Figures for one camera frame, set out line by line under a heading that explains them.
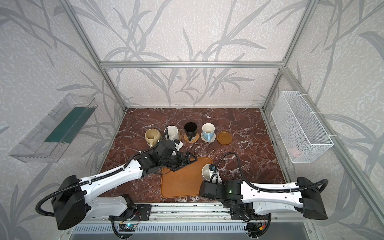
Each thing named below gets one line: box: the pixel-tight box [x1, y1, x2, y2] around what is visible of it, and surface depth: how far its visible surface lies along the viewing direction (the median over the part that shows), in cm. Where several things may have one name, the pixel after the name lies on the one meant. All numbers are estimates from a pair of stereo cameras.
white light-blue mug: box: [201, 122, 216, 142], surface depth 98 cm
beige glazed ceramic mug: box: [144, 128, 162, 148], surface depth 96 cm
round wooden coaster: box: [216, 131, 233, 145], surface depth 104 cm
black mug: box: [184, 122, 198, 142], surface depth 98 cm
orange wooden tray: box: [161, 157, 213, 198], surface depth 84 cm
